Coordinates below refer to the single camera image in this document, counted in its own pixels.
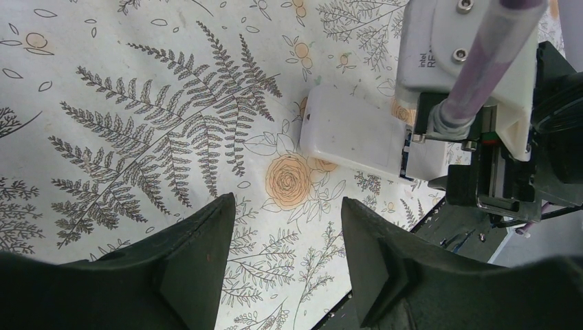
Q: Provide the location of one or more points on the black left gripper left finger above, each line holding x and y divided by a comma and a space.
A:
169, 280

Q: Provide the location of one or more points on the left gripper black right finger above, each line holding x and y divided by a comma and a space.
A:
543, 295

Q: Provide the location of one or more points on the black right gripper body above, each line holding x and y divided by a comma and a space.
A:
493, 181

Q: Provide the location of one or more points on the white remote battery cover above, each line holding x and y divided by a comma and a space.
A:
427, 161

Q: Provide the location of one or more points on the blue AAA battery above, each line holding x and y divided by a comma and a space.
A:
404, 158

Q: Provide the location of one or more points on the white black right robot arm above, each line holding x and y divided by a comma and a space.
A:
554, 132

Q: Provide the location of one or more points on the floral patterned table mat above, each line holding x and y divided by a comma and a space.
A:
122, 118

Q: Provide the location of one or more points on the black mounting base rail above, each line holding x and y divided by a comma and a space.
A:
400, 281

